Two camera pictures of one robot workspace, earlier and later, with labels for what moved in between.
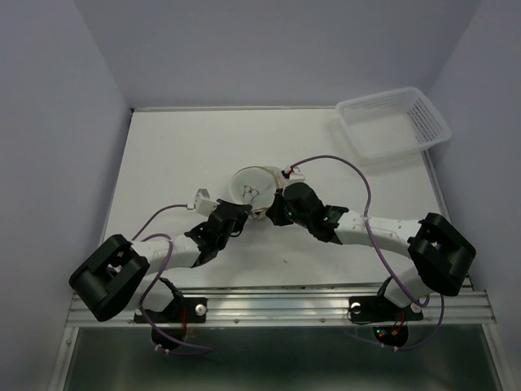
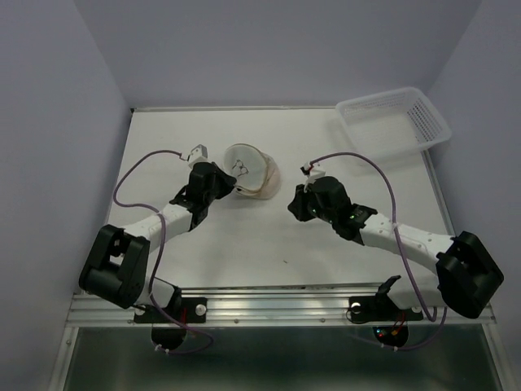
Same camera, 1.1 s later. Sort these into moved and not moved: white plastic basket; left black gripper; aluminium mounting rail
Moved: left black gripper
Not moved: white plastic basket; aluminium mounting rail
